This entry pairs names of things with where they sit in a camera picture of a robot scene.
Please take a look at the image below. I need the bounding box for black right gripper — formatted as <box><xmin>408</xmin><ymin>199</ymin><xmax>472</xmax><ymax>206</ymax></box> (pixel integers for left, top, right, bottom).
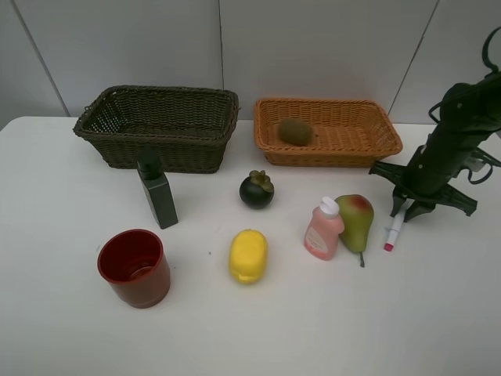
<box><xmin>369</xmin><ymin>131</ymin><xmax>478</xmax><ymax>222</ymax></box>

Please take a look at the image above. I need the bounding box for white pink marker pen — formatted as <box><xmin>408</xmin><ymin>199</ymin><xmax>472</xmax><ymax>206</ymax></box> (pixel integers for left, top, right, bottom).
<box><xmin>384</xmin><ymin>211</ymin><xmax>405</xmax><ymax>251</ymax></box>

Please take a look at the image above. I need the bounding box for green red pear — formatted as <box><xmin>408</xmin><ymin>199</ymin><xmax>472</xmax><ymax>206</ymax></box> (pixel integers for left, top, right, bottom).
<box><xmin>335</xmin><ymin>194</ymin><xmax>374</xmax><ymax>268</ymax></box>

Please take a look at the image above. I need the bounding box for pink soap bottle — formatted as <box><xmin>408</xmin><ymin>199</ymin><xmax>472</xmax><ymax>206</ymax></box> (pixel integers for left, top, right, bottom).
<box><xmin>304</xmin><ymin>197</ymin><xmax>344</xmax><ymax>261</ymax></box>

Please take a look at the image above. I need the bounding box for brown kiwi fruit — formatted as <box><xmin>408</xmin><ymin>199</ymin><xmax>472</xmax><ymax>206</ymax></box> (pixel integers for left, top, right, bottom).
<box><xmin>278</xmin><ymin>118</ymin><xmax>313</xmax><ymax>146</ymax></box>

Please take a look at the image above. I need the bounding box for dark mangosteen fruit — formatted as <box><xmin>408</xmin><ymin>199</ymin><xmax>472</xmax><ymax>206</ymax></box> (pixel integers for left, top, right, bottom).
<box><xmin>239</xmin><ymin>170</ymin><xmax>275</xmax><ymax>209</ymax></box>

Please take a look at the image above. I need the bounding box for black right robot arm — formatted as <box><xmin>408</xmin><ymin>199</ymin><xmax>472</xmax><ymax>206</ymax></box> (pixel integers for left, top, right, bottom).
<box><xmin>369</xmin><ymin>74</ymin><xmax>500</xmax><ymax>222</ymax></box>

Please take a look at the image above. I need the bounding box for orange wicker basket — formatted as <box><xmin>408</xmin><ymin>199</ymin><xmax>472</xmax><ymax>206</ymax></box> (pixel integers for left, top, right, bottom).
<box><xmin>254</xmin><ymin>98</ymin><xmax>403</xmax><ymax>168</ymax></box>

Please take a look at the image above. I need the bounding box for yellow soap box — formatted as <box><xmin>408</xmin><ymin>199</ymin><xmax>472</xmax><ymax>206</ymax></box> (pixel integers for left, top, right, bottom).
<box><xmin>228</xmin><ymin>229</ymin><xmax>268</xmax><ymax>284</ymax></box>

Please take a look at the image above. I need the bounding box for dark brown wicker basket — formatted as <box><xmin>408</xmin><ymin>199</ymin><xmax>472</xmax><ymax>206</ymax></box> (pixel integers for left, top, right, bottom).
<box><xmin>74</xmin><ymin>85</ymin><xmax>240</xmax><ymax>174</ymax></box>

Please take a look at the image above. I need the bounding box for dark green square bottle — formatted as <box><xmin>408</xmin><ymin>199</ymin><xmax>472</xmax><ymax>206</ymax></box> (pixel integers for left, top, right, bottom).
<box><xmin>137</xmin><ymin>146</ymin><xmax>178</xmax><ymax>229</ymax></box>

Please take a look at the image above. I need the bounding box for red plastic cup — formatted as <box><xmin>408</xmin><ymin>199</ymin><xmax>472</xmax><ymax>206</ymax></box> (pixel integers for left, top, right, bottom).
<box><xmin>97</xmin><ymin>229</ymin><xmax>171</xmax><ymax>309</ymax></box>

